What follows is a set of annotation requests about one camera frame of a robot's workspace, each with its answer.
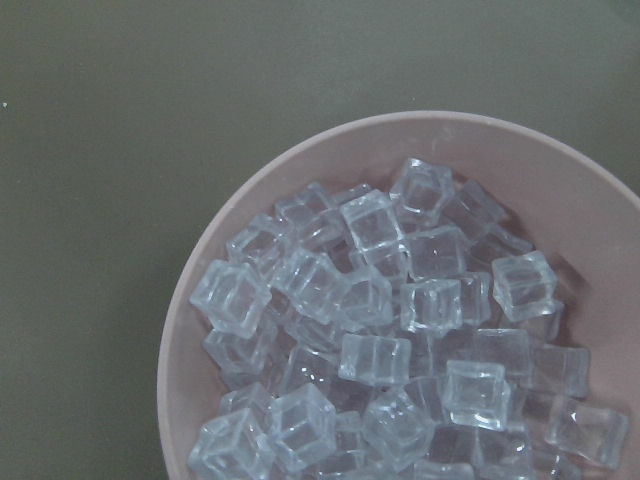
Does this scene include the pink bowl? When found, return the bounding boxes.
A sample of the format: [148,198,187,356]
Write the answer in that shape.
[157,111,639,479]

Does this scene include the clear ice cubes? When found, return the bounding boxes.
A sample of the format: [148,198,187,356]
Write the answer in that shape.
[187,158,629,479]

